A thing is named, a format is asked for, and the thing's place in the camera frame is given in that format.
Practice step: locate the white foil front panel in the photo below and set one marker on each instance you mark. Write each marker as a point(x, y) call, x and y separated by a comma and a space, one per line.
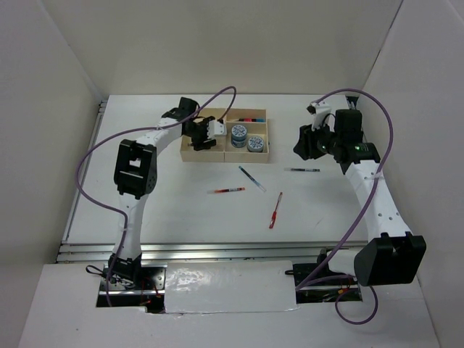
point(229, 287)

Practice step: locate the aluminium right rail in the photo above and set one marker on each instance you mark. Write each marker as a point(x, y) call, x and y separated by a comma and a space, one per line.
point(379, 170)

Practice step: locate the blue tape roll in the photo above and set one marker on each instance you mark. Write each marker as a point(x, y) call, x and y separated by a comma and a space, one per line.
point(255, 144)
point(239, 136)

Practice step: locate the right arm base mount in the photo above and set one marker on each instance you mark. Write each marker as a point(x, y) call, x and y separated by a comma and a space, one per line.
point(326, 286)

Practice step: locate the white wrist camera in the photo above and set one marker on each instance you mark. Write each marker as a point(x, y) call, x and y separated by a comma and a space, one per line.
point(216, 128)
point(319, 110)

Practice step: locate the black gel pen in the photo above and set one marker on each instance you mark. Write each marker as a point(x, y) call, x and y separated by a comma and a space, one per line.
point(301, 169)

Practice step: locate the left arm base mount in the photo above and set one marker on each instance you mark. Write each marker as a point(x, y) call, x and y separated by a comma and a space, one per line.
point(147, 292)

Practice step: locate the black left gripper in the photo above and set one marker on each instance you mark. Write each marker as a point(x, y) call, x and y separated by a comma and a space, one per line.
point(198, 144)

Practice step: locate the aluminium front rail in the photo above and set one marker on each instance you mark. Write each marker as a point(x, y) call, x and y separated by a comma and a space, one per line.
point(73, 253)

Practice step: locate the red-orange gel pen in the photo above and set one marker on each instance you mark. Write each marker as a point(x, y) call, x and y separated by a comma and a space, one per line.
point(226, 190)

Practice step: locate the red ballpoint pen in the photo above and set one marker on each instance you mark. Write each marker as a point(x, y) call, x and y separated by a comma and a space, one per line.
point(275, 211)

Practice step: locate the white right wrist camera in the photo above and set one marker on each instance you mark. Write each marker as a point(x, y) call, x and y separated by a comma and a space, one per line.
point(319, 110)

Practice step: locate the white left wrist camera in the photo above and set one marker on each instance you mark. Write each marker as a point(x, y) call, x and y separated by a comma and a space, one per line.
point(216, 128)

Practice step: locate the blue pen clear cap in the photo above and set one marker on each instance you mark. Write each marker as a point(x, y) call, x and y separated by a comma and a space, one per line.
point(252, 179)

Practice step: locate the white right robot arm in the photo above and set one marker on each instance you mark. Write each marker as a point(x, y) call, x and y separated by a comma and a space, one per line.
point(393, 253)

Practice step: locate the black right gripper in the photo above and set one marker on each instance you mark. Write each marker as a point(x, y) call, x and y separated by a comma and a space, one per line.
point(305, 146)

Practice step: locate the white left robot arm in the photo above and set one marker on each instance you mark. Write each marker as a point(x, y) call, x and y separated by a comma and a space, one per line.
point(136, 177)

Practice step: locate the aluminium left rail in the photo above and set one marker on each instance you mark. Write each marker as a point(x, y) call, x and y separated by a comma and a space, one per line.
point(83, 171)

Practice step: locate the aluminium rail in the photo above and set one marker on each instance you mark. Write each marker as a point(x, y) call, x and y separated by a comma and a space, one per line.
point(83, 171)
point(73, 253)
point(379, 170)

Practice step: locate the cream compartment tray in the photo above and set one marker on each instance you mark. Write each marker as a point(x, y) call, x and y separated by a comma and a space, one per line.
point(224, 151)

